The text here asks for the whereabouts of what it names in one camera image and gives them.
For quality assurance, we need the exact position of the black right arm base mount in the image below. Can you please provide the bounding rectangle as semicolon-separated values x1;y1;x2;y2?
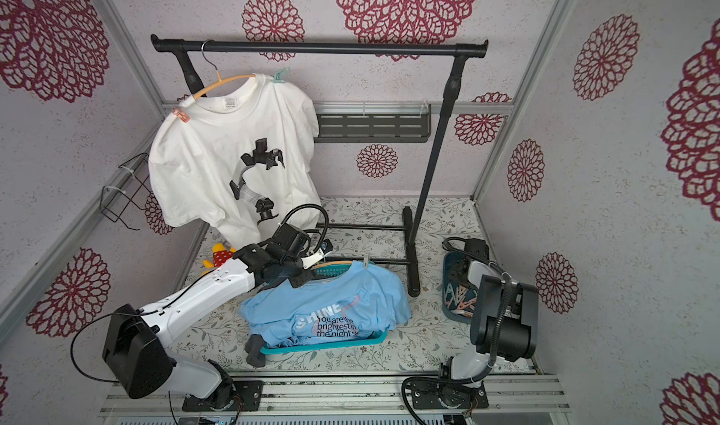
402;377;489;410

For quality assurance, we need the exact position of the wooden hanger with metal hook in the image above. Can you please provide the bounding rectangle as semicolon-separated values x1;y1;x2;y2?
192;40;256;100

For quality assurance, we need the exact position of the dark grey t-shirt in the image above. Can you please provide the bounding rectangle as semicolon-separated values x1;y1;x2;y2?
245;334;266;368

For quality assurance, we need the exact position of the pink clothespin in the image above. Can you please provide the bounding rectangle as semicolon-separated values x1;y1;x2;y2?
172;107;191;123

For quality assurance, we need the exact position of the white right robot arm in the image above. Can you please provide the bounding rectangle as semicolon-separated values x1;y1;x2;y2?
442;237;539;386

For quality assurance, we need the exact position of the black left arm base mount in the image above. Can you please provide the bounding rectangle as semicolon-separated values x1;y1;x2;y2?
181;380;264;413

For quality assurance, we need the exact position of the black clothes rack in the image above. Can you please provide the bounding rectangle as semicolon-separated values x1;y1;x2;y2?
151;34;489;297

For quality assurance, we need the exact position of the teal perforated tray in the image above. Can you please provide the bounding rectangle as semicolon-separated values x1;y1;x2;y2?
262;266;388;356

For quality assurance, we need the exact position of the yellow plush toy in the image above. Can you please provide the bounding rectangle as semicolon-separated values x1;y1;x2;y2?
202;243;236;269

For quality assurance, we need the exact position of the mint green clothespin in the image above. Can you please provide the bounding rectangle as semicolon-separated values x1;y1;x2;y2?
271;67;291;84

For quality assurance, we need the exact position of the black wire wall rack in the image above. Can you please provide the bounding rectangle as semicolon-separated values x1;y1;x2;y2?
97;152;151;232

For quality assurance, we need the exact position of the light blue t-shirt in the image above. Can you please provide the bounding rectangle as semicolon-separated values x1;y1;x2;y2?
238;261;412;348

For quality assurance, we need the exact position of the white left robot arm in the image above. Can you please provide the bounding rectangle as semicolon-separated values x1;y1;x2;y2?
101;224;333;410

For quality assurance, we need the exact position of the teal plastic clothespin bin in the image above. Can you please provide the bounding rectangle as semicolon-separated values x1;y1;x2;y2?
441;252;478;324

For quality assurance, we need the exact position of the black wall shelf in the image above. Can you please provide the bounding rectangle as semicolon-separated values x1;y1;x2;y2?
315;102;432;144

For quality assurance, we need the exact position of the white t-shirt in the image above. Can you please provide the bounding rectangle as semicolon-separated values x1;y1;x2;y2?
148;74;320;249

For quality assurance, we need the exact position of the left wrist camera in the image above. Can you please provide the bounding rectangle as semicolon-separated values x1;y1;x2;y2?
301;239;334;269

